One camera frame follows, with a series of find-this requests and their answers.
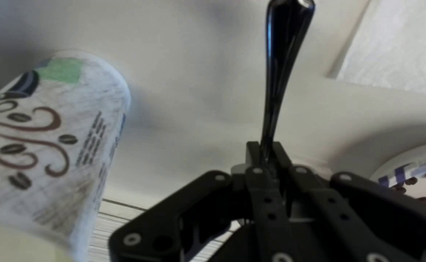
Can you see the coffee print paper cup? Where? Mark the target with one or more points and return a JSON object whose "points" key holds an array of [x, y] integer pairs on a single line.
{"points": [[43, 160]]}

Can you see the blue patterned paper bowl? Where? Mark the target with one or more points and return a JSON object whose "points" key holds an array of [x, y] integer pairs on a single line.
{"points": [[416, 160]]}

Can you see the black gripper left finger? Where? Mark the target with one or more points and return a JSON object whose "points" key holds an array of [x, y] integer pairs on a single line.
{"points": [[184, 208]]}

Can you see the white tissue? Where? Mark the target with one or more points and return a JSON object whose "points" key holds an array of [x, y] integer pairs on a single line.
{"points": [[402, 44]]}

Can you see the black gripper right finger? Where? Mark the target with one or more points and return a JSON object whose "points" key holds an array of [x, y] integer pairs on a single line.
{"points": [[367, 218]]}

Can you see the metal spoon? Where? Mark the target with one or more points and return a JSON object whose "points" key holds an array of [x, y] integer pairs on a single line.
{"points": [[282, 58]]}

